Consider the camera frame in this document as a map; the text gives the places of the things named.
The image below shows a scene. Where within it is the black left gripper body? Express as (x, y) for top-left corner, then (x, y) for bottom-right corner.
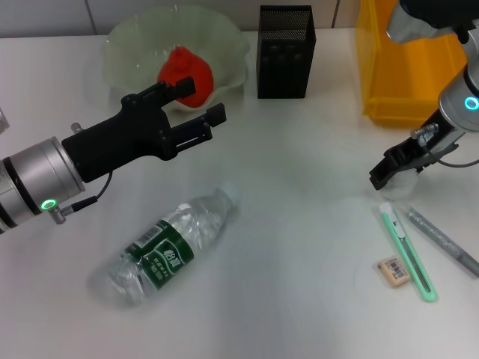
(61, 91), (177, 183)

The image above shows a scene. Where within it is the white paper ball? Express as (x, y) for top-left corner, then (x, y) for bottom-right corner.
(381, 170), (418, 199)

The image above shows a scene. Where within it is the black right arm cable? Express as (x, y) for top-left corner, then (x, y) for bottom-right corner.
(410, 123), (479, 168)

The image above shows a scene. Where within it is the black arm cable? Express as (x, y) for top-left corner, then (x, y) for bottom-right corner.
(51, 171), (113, 225)
(410, 123), (479, 168)

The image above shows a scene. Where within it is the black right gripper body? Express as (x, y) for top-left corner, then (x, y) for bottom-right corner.
(385, 111), (465, 171)

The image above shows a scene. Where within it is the yellow plastic bin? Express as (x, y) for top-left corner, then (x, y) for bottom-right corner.
(355, 0), (479, 128)

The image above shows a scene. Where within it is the green utility knife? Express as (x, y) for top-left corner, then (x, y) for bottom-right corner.
(379, 201), (439, 303)

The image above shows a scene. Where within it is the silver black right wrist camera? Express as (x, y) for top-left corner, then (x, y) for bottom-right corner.
(385, 0), (479, 44)

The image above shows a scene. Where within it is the silver grey pen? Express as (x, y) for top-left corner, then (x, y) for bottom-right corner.
(406, 208), (479, 278)

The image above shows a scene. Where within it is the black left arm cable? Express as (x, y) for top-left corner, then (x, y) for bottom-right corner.
(51, 171), (113, 225)

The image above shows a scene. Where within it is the clear green-label water bottle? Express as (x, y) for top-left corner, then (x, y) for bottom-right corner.
(91, 182), (242, 310)

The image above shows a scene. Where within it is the black mesh pen holder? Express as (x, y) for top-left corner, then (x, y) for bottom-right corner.
(256, 4), (317, 100)

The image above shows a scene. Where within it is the green glass fruit plate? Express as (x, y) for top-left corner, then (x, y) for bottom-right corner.
(103, 5), (251, 113)

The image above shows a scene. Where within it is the beige eraser with barcode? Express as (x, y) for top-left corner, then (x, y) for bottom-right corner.
(376, 255), (410, 289)

